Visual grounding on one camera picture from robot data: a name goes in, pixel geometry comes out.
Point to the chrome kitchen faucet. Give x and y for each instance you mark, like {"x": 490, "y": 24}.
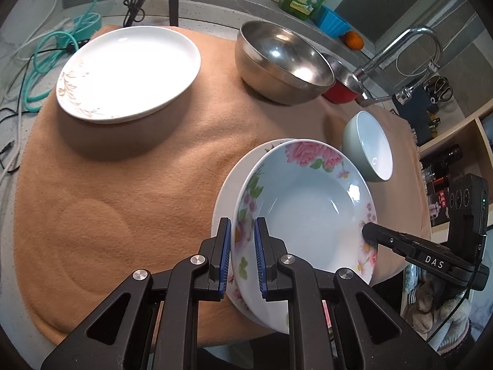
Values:
{"x": 385, "y": 56}

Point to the dark knife block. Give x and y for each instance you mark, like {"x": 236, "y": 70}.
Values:
{"x": 416, "y": 115}

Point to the large stainless steel bowl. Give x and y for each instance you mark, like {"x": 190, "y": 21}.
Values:
{"x": 269, "y": 73}

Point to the scissors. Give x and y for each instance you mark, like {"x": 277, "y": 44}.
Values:
{"x": 441, "y": 88}

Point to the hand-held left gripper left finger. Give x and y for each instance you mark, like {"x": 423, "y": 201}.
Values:
{"x": 225, "y": 254}

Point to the blue ribbed cup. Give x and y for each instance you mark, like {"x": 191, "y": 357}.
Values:
{"x": 333, "y": 23}

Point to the tan fleece blanket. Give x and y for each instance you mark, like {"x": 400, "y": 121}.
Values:
{"x": 154, "y": 169}

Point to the person's right hand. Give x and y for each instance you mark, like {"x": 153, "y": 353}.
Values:
{"x": 425, "y": 296}

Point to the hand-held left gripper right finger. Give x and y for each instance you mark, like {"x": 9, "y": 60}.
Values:
{"x": 261, "y": 254}

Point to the teal power strip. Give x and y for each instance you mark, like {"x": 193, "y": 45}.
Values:
{"x": 83, "y": 27}

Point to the wooden shelf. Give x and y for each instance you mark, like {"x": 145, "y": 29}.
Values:
{"x": 462, "y": 138}

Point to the metal sprayer fitting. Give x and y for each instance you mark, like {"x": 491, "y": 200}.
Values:
{"x": 405, "y": 93}

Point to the white plate with leaf print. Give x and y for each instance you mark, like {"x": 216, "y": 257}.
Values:
{"x": 131, "y": 69}

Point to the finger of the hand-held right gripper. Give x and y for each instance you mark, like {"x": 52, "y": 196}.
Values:
{"x": 381, "y": 235}

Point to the red bowl with steel interior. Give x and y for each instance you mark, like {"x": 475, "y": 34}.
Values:
{"x": 339, "y": 94}

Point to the floral porcelain plate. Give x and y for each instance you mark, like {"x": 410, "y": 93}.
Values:
{"x": 308, "y": 208}

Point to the plain white plate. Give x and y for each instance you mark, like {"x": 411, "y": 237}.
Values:
{"x": 231, "y": 192}

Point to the red-labelled bottle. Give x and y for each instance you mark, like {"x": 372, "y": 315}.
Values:
{"x": 439, "y": 184}

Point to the grey-green ceramic bowl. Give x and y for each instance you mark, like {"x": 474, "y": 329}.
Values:
{"x": 369, "y": 146}

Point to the orange fruit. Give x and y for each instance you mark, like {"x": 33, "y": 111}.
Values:
{"x": 353, "y": 41}

